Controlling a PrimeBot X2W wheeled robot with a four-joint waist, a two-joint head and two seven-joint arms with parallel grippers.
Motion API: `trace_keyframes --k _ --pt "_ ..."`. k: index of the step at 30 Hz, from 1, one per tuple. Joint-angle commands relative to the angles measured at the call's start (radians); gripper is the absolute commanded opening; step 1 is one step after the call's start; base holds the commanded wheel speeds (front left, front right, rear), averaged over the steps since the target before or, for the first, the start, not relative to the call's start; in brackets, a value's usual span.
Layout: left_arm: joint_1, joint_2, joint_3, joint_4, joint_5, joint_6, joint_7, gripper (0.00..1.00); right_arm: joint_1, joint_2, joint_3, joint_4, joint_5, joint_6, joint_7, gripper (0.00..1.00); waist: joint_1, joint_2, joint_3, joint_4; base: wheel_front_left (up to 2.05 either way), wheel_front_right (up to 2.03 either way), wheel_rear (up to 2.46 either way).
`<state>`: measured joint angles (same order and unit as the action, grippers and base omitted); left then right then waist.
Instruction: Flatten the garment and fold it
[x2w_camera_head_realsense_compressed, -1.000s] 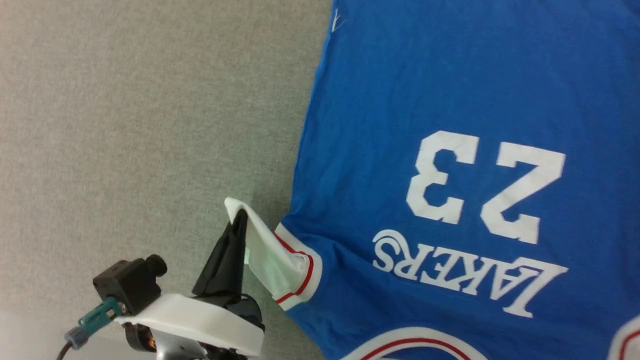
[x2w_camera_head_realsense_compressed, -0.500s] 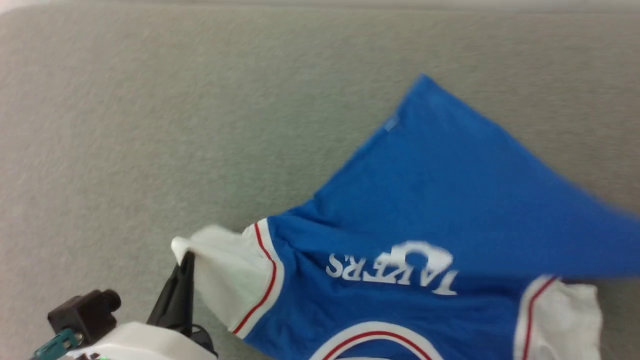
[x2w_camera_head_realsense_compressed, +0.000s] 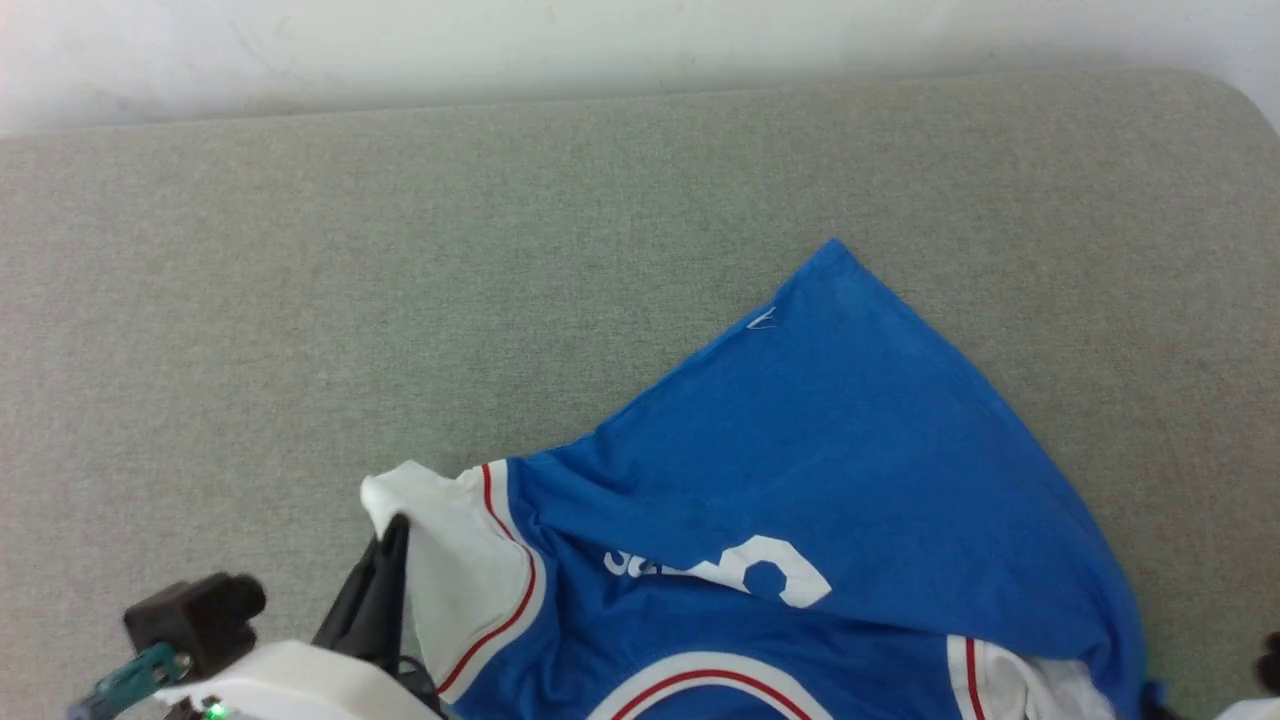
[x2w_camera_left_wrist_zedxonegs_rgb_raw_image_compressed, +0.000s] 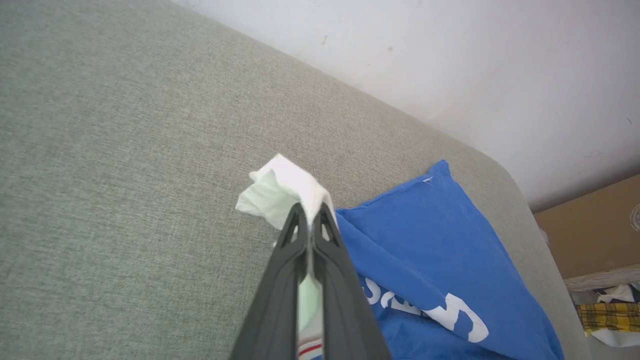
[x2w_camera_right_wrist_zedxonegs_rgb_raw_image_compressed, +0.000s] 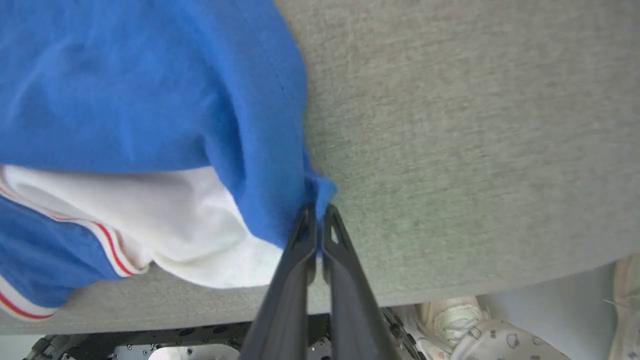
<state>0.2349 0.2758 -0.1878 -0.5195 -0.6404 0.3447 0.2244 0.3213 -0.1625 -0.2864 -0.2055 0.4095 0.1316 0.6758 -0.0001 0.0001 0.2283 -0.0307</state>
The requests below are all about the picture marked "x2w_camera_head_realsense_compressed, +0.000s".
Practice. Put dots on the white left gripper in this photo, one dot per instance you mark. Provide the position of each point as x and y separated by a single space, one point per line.
290 685

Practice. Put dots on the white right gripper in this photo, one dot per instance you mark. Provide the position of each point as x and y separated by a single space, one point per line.
1270 665

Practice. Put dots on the blue white red sports jersey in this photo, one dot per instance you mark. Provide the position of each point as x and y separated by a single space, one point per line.
830 450

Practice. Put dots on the grey-green fabric sofa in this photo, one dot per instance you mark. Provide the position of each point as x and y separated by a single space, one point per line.
400 280

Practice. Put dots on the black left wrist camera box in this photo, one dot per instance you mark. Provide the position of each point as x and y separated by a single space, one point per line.
195 615

